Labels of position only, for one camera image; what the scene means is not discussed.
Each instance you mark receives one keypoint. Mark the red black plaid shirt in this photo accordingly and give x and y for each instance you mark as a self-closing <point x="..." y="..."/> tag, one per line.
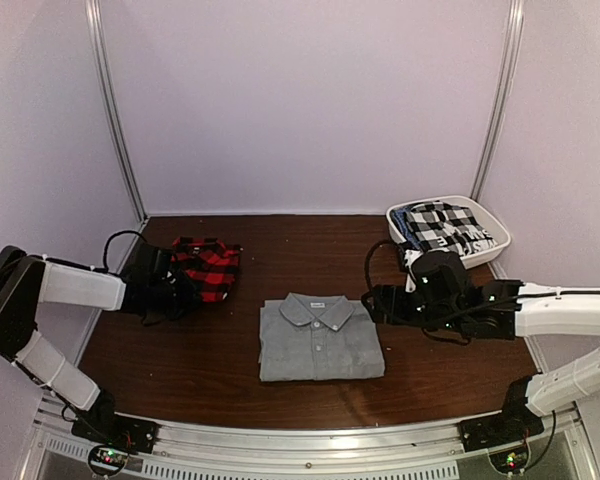
<point x="212" y="265"/>

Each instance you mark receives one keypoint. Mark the aluminium corner post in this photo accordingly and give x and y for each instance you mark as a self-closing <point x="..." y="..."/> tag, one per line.
<point x="510" y="56"/>
<point x="95" y="26"/>

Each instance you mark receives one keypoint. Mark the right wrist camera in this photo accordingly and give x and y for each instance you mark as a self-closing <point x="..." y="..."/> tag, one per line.
<point x="409" y="258"/>

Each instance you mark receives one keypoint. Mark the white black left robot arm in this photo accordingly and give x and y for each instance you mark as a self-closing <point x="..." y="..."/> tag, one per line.
<point x="29" y="280"/>

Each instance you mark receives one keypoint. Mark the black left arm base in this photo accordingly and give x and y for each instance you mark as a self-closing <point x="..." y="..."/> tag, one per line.
<point x="116" y="442"/>

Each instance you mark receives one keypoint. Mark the right aluminium corner post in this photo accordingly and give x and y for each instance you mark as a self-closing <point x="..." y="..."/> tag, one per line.
<point x="510" y="56"/>

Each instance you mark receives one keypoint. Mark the black white checked shirt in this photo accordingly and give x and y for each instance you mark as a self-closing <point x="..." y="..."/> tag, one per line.
<point x="454" y="228"/>

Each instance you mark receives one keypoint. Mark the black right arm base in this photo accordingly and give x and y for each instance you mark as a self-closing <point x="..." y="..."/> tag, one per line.
<point x="505" y="435"/>

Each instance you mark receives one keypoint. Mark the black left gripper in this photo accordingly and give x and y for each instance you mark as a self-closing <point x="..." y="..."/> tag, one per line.
<point x="191" y="299"/>

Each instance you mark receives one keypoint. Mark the left aluminium corner post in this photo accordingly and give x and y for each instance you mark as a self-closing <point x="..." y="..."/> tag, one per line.
<point x="95" y="26"/>

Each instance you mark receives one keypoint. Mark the white laundry basket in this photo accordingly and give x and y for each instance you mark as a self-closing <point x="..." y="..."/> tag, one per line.
<point x="485" y="218"/>

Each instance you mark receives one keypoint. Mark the grey long sleeve shirt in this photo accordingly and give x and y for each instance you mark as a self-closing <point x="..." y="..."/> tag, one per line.
<point x="310" y="338"/>

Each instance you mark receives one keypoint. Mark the aluminium front rail frame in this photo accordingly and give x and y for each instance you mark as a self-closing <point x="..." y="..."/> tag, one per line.
<point x="430" y="450"/>

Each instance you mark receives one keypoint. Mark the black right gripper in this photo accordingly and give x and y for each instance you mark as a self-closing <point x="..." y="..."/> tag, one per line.
<point x="383" y="294"/>

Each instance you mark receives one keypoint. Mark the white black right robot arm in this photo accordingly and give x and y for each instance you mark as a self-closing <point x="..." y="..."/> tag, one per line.
<point x="440" y="299"/>

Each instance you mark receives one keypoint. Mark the blue plaid shirt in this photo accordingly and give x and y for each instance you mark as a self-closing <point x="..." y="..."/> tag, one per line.
<point x="411" y="225"/>

